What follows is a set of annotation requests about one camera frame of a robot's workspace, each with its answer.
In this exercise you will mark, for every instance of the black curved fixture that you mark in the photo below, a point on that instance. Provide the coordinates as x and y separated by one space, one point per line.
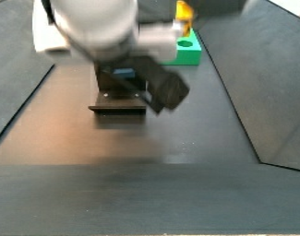
118 94

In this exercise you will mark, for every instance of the black square camera plate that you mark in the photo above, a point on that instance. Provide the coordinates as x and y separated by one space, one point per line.
166 86

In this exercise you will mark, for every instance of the yellow star peg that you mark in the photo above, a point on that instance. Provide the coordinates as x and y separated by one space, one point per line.
184 15

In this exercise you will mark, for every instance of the blue rectangular block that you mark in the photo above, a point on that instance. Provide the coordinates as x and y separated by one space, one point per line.
124 72

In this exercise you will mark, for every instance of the green shape-sorter board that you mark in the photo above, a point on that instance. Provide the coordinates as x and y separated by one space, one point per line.
188 51

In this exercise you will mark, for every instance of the silver white gripper body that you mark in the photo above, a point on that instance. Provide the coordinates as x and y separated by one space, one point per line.
102 30

